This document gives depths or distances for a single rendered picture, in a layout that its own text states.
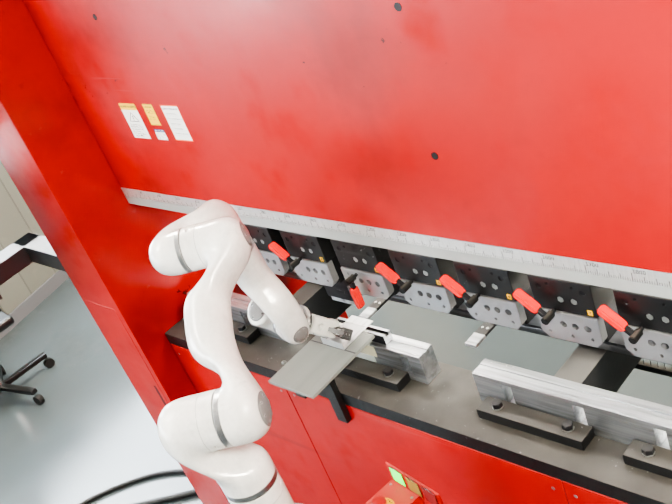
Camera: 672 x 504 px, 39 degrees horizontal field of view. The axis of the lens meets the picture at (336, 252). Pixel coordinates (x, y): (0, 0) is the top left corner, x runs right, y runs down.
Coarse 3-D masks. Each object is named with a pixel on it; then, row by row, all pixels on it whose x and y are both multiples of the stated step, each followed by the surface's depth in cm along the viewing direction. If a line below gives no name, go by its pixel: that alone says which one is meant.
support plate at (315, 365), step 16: (320, 336) 267; (368, 336) 259; (304, 352) 263; (320, 352) 260; (336, 352) 258; (288, 368) 259; (304, 368) 256; (320, 368) 254; (336, 368) 252; (272, 384) 257; (288, 384) 253; (304, 384) 250; (320, 384) 248
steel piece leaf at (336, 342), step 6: (342, 324) 268; (348, 324) 267; (354, 324) 266; (354, 330) 263; (360, 330) 262; (354, 336) 261; (324, 342) 262; (330, 342) 260; (336, 342) 258; (342, 342) 260; (348, 342) 259; (342, 348) 258
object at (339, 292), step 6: (342, 282) 255; (330, 288) 261; (336, 288) 259; (342, 288) 257; (348, 288) 255; (330, 294) 263; (336, 294) 260; (342, 294) 258; (348, 294) 256; (336, 300) 264; (342, 300) 262; (348, 300) 260
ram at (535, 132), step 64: (64, 0) 257; (128, 0) 236; (192, 0) 219; (256, 0) 203; (320, 0) 190; (384, 0) 178; (448, 0) 168; (512, 0) 159; (576, 0) 151; (640, 0) 143; (64, 64) 279; (128, 64) 255; (192, 64) 234; (256, 64) 217; (320, 64) 202; (384, 64) 189; (448, 64) 177; (512, 64) 167; (576, 64) 158; (640, 64) 150; (128, 128) 277; (192, 128) 253; (256, 128) 232; (320, 128) 215; (384, 128) 201; (448, 128) 188; (512, 128) 176; (576, 128) 166; (640, 128) 157; (192, 192) 274; (256, 192) 250; (320, 192) 231; (384, 192) 214; (448, 192) 199; (512, 192) 186; (576, 192) 175; (640, 192) 165; (448, 256) 212; (576, 256) 185; (640, 256) 174
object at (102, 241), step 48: (0, 0) 268; (0, 48) 270; (0, 96) 272; (48, 96) 283; (0, 144) 292; (48, 144) 285; (96, 144) 296; (48, 192) 290; (96, 192) 298; (48, 240) 315; (96, 240) 301; (144, 240) 313; (96, 288) 312; (144, 288) 316; (192, 288) 330; (240, 288) 345; (288, 288) 362; (144, 336) 318; (144, 384) 337; (192, 384) 335; (192, 480) 369
